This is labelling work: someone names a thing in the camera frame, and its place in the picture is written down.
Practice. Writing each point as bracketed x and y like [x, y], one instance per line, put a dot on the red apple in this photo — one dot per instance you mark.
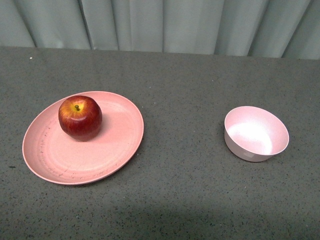
[80, 117]

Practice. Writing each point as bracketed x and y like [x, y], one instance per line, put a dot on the pink bowl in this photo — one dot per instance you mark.
[254, 134]

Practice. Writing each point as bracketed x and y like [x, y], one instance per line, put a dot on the pink plate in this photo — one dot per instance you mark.
[56, 157]

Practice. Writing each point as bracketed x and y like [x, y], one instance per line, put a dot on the grey-white curtain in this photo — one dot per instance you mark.
[260, 28]

